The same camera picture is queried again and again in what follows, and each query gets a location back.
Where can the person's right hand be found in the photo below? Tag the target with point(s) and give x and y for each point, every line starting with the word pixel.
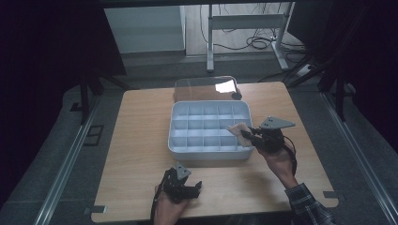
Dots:
pixel 280 164

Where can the white wall panel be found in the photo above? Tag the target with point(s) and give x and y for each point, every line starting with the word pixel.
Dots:
pixel 144 29

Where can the person's left hand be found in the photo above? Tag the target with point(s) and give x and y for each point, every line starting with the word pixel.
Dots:
pixel 169 211

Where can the clear plastic box lid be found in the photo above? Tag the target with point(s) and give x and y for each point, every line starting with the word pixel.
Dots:
pixel 203 89

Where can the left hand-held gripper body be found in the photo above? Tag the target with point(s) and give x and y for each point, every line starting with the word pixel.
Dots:
pixel 178 186

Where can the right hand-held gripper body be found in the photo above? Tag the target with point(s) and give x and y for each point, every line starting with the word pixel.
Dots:
pixel 270 137

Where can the white divided storage box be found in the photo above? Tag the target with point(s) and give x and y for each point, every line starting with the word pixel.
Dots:
pixel 206 129

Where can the white power strip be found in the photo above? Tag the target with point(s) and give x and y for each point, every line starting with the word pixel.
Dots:
pixel 305 70

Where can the black round knob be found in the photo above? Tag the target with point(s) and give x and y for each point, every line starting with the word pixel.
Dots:
pixel 237 95

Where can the black metal stand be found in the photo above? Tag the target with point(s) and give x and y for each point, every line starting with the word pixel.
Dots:
pixel 84 100
pixel 339 100

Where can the metal floor rail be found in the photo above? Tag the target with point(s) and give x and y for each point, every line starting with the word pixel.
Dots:
pixel 359 159
pixel 65 168

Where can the white metal desk frame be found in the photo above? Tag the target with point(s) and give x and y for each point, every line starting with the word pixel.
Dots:
pixel 244 22

